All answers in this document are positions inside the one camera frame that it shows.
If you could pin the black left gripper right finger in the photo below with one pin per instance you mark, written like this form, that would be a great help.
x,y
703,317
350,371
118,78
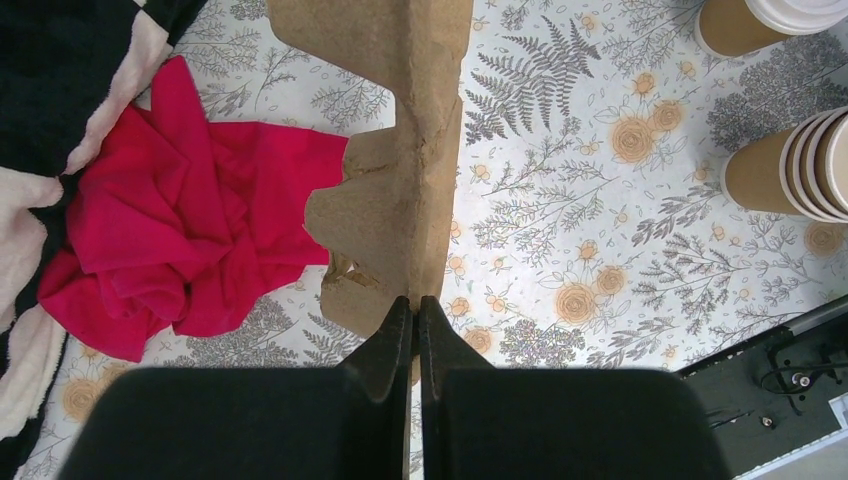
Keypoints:
x,y
481,422

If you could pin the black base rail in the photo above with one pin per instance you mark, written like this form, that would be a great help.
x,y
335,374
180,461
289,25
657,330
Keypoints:
x,y
779,394

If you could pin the black white checkered pillow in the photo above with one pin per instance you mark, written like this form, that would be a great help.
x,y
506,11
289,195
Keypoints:
x,y
68,70

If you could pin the floral patterned table mat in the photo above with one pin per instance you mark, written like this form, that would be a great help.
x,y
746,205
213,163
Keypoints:
x,y
589,227

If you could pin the brown paper coffee cup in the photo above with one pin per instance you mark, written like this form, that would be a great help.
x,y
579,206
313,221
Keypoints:
x,y
733,28

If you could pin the stack of brown paper cups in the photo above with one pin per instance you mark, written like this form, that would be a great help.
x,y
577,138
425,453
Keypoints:
x,y
799,171

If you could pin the red cloth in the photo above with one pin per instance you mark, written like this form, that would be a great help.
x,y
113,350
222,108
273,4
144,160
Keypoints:
x,y
184,223

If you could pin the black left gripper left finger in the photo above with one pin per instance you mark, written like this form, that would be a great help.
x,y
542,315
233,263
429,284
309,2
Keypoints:
x,y
350,421

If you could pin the brown pulp cup carrier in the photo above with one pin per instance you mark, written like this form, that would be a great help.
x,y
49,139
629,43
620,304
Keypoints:
x,y
387,224

